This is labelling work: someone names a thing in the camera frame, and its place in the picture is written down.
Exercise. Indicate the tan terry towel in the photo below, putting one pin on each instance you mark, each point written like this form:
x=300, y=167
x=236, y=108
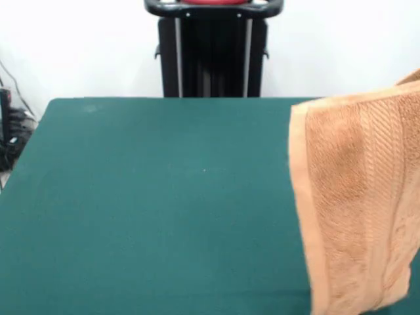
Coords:
x=354, y=197

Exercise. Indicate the dark green table cloth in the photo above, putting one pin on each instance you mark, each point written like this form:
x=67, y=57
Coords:
x=131, y=213

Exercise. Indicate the black equipment heap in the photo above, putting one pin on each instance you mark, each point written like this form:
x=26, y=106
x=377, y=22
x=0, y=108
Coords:
x=16, y=131

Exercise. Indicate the black box device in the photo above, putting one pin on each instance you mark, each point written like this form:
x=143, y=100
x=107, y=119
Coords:
x=5, y=111

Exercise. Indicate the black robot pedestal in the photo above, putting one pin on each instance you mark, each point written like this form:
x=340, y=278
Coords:
x=213, y=65

